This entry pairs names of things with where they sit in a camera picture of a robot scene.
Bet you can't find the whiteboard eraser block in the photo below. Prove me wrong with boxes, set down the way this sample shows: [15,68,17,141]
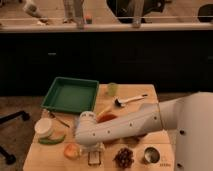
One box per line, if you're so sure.
[88,151,101,166]

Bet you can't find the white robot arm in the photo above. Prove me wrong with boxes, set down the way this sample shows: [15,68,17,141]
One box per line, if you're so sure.
[75,92,213,171]

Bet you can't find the small metal cup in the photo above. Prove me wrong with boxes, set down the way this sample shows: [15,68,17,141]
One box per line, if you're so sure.
[144,147,160,164]

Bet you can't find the green plastic cup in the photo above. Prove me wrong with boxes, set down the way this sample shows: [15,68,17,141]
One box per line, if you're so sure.
[107,82,118,97]

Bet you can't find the orange peach toy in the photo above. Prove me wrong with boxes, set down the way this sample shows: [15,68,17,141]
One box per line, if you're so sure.
[64,143,80,159]

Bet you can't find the orange bowl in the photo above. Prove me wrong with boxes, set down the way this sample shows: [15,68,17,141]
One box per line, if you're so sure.
[97,114,117,123]

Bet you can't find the bunch of dark grapes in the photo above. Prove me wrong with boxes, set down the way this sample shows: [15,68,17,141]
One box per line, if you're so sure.
[114,148,134,169]

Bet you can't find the green plastic tray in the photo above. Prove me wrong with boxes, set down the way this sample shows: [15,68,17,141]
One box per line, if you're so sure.
[42,77,99,114]

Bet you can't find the black office chair base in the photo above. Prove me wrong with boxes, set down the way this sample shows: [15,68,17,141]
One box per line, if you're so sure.
[0,110,31,166]

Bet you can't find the white handled dish brush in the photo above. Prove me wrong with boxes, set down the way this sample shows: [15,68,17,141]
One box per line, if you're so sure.
[114,94,148,107]

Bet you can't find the black handled utensil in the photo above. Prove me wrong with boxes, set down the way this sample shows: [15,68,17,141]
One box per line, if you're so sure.
[48,112,70,128]

